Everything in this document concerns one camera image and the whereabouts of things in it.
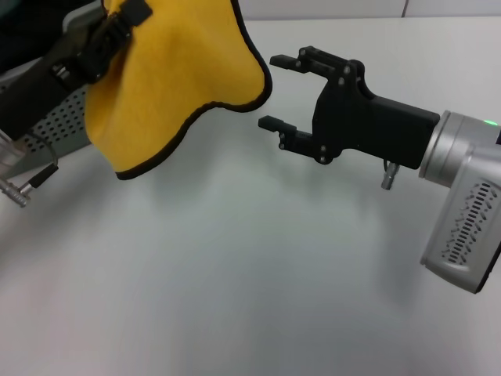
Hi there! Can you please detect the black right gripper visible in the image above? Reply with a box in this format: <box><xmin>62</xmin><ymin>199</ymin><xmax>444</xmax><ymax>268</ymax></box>
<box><xmin>257</xmin><ymin>45</ymin><xmax>442</xmax><ymax>171</ymax></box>

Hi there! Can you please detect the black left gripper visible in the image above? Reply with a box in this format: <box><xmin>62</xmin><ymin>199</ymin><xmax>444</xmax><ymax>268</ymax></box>
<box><xmin>0</xmin><ymin>13</ymin><xmax>114</xmax><ymax>139</ymax></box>

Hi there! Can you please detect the yellow towel black trim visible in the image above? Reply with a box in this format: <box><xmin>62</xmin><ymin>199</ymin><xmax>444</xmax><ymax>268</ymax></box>
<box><xmin>84</xmin><ymin>0</ymin><xmax>274</xmax><ymax>182</ymax></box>

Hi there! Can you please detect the grey perforated storage box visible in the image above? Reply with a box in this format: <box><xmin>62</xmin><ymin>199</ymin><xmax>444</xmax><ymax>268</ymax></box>
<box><xmin>0</xmin><ymin>0</ymin><xmax>105</xmax><ymax>183</ymax></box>

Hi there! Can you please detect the black cable black plug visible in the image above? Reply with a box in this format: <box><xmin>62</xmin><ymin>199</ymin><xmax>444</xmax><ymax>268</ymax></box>
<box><xmin>0</xmin><ymin>134</ymin><xmax>60</xmax><ymax>208</ymax></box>

